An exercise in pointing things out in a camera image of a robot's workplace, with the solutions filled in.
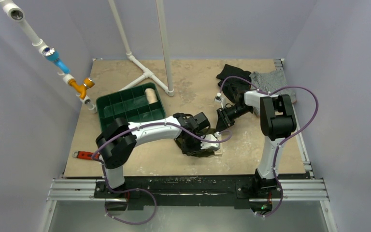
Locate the cream rolled underwear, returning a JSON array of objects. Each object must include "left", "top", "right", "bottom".
[{"left": 144, "top": 88, "right": 158, "bottom": 104}]

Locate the grey striped underwear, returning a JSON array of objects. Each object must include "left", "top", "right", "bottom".
[{"left": 249, "top": 70, "right": 288, "bottom": 93}]

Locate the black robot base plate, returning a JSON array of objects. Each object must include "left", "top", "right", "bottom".
[{"left": 94, "top": 174, "right": 282, "bottom": 213}]

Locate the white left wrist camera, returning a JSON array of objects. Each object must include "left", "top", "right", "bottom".
[{"left": 200, "top": 132, "right": 222, "bottom": 152}]

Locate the white PVC pipe frame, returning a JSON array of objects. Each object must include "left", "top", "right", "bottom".
[{"left": 108, "top": 0, "right": 174, "bottom": 97}]

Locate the adjustable wrench red handle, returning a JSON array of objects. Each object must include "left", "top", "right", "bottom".
[{"left": 72, "top": 151, "right": 93, "bottom": 160}]

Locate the green divided organizer tray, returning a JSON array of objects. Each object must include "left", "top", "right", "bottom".
[{"left": 96, "top": 83, "right": 166, "bottom": 131}]

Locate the olive green underwear cream waistband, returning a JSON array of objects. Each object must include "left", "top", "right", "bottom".
[{"left": 174, "top": 128, "right": 222, "bottom": 158}]

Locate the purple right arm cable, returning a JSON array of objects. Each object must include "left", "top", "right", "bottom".
[{"left": 219, "top": 75, "right": 320, "bottom": 218}]

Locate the black striped underwear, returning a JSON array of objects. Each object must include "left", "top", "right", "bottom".
[{"left": 216, "top": 64, "right": 252, "bottom": 103}]

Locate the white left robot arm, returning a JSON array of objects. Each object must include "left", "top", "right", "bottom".
[{"left": 95, "top": 113, "right": 220, "bottom": 198}]

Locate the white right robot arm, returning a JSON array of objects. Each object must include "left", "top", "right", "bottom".
[{"left": 214, "top": 90, "right": 297, "bottom": 197}]

